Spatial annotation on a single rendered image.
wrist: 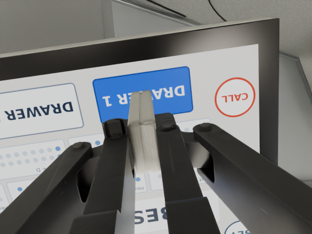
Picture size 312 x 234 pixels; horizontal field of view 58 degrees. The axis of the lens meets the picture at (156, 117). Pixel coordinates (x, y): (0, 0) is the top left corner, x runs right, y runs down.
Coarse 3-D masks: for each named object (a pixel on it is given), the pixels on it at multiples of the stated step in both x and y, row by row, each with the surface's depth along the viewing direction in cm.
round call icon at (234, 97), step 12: (216, 84) 27; (228, 84) 27; (240, 84) 28; (252, 84) 28; (216, 96) 28; (228, 96) 28; (240, 96) 28; (252, 96) 28; (216, 108) 28; (228, 108) 28; (240, 108) 28; (252, 108) 28; (216, 120) 29
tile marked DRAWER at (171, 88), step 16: (96, 80) 27; (112, 80) 27; (128, 80) 27; (144, 80) 27; (160, 80) 27; (176, 80) 27; (96, 96) 27; (112, 96) 27; (128, 96) 27; (160, 96) 28; (176, 96) 28; (192, 96) 28; (112, 112) 28; (128, 112) 28; (160, 112) 28; (176, 112) 28
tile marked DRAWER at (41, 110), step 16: (0, 96) 27; (16, 96) 27; (32, 96) 27; (48, 96) 27; (64, 96) 27; (0, 112) 27; (16, 112) 27; (32, 112) 27; (48, 112) 27; (64, 112) 28; (80, 112) 28; (0, 128) 28; (16, 128) 28; (32, 128) 28; (48, 128) 28; (64, 128) 28; (80, 128) 28
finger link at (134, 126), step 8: (136, 96) 20; (136, 104) 18; (136, 112) 16; (128, 120) 16; (136, 120) 15; (128, 128) 15; (136, 128) 15; (136, 136) 15; (136, 144) 15; (136, 152) 15; (144, 152) 15; (136, 160) 15; (144, 160) 15; (136, 168) 15; (144, 168) 15
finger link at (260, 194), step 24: (216, 144) 12; (240, 144) 12; (216, 168) 12; (240, 168) 10; (264, 168) 10; (216, 192) 12; (240, 192) 10; (264, 192) 9; (288, 192) 8; (240, 216) 11; (264, 216) 9; (288, 216) 8
